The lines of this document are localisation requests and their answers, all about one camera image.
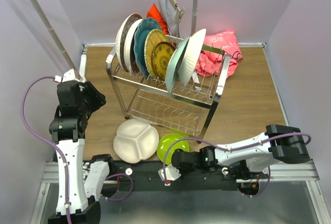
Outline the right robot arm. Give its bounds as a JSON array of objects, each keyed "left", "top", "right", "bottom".
[{"left": 170, "top": 124, "right": 312, "bottom": 180}]

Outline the steel two-tier dish rack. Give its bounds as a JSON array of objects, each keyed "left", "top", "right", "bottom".
[{"left": 105, "top": 35, "right": 232, "bottom": 145}]

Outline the beige clip hanger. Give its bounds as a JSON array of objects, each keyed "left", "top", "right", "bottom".
[{"left": 165, "top": 0, "right": 185, "bottom": 23}]

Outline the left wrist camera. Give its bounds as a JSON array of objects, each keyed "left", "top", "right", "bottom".
[{"left": 53, "top": 69, "right": 86, "bottom": 83}]

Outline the teal scalloped plate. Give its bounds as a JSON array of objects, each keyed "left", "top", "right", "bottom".
[{"left": 133, "top": 18, "right": 161, "bottom": 78}]

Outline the grey towel with panda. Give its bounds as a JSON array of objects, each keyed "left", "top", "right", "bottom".
[{"left": 159, "top": 0, "right": 182, "bottom": 37}]

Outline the pale blue square plate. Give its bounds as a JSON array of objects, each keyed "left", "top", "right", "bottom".
[{"left": 164, "top": 37, "right": 190, "bottom": 93}]

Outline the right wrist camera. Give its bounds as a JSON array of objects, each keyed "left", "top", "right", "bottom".
[{"left": 158, "top": 164, "right": 181, "bottom": 186}]

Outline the white divided plate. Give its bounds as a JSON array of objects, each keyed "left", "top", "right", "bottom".
[{"left": 113, "top": 119, "right": 159, "bottom": 164}]

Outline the woven bamboo plate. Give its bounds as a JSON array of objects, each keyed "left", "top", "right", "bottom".
[{"left": 144, "top": 29, "right": 168, "bottom": 79}]

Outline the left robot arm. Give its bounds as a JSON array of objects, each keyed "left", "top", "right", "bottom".
[{"left": 48, "top": 80, "right": 116, "bottom": 223}]

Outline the pink patterned garment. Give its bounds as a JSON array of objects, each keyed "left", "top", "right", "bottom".
[{"left": 195, "top": 29, "right": 244, "bottom": 79}]

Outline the floral brown rim plate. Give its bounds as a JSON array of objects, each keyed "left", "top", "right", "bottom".
[
  {"left": 178, "top": 28, "right": 206, "bottom": 86},
  {"left": 115, "top": 13, "right": 142, "bottom": 72}
]

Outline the black base bar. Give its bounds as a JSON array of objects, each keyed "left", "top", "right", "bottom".
[{"left": 107, "top": 159, "right": 258, "bottom": 191}]

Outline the yellow black patterned plate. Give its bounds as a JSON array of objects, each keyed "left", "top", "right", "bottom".
[{"left": 152, "top": 41, "right": 175, "bottom": 80}]

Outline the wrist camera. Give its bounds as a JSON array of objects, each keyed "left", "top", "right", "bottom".
[
  {"left": 158, "top": 164, "right": 181, "bottom": 186},
  {"left": 53, "top": 69, "right": 86, "bottom": 83}
]

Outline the lime green plate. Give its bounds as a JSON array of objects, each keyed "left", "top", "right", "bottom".
[{"left": 156, "top": 133, "right": 190, "bottom": 165}]

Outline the orange garment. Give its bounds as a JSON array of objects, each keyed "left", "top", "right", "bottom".
[{"left": 146, "top": 3, "right": 170, "bottom": 35}]

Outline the grey swirl ceramic plate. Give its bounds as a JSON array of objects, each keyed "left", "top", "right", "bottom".
[{"left": 123, "top": 17, "right": 142, "bottom": 76}]

